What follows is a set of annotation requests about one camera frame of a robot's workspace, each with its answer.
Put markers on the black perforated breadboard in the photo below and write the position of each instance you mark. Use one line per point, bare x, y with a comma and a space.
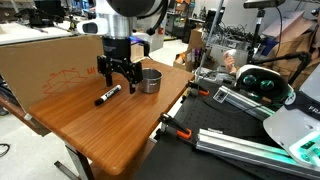
174, 158

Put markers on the brown cardboard box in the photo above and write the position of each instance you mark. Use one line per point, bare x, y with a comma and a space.
37, 70

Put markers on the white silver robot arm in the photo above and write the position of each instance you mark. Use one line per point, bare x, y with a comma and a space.
117, 18

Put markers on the white vr headset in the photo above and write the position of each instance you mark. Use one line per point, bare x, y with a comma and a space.
263, 82

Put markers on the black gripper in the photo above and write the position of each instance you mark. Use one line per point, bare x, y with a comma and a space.
117, 58

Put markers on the black white marker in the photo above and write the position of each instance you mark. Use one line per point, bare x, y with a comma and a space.
107, 95

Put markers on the aluminium rail short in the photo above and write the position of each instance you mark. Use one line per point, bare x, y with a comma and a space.
244, 104

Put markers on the orange black clamp far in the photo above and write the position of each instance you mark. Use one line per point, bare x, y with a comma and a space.
199, 88

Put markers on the orange black clamp near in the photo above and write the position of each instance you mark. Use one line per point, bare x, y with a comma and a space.
181, 130

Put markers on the aluminium rail long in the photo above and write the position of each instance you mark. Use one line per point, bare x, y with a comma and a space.
254, 153

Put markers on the orange black clamp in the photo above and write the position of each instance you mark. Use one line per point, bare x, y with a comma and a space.
199, 88
181, 130

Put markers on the small steel pot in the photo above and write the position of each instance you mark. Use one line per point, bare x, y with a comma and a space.
151, 81

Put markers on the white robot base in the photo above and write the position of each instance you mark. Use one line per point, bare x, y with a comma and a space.
296, 125

